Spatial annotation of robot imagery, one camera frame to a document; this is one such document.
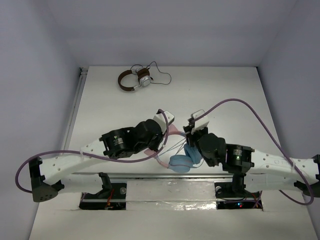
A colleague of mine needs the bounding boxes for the pink blue cat-ear headphones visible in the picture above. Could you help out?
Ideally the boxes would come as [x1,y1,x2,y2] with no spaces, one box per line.
[144,124,203,174]

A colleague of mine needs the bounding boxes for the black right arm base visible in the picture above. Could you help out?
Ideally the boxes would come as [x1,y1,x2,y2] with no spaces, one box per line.
[214,175,264,210]

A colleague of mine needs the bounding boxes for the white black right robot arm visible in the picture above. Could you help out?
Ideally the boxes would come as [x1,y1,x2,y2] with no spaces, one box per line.
[183,126,320,198]

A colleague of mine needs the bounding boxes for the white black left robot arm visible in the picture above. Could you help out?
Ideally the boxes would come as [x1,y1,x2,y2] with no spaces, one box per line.
[28,118,170,203]

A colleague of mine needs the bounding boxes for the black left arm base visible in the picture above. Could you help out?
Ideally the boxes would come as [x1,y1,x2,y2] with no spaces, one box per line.
[79,172,127,211]

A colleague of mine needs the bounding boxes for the brown silver headphones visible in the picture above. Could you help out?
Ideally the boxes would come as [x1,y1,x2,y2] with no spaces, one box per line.
[117,67,152,92]

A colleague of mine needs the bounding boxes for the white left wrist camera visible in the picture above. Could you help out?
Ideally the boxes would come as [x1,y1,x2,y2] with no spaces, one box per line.
[153,110,175,133]

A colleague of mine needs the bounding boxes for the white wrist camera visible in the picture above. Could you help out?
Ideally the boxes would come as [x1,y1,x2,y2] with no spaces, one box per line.
[153,110,175,133]
[188,109,210,134]

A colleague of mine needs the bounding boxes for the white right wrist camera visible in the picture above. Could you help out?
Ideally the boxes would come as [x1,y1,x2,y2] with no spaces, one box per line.
[188,109,210,134]

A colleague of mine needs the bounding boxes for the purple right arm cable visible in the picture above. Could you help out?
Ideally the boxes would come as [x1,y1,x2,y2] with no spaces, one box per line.
[193,98,315,206]

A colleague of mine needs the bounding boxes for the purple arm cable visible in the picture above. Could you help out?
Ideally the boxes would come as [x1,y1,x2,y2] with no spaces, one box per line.
[14,108,170,193]
[193,98,315,206]

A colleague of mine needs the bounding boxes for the black headphone cable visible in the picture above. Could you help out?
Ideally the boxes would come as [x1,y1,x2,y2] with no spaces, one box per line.
[130,61,173,86]

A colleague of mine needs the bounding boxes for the aluminium rail frame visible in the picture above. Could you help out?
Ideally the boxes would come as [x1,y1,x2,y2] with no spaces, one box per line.
[51,66,288,180]

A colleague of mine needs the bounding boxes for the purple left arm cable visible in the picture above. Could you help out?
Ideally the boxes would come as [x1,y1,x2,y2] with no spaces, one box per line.
[14,108,170,193]

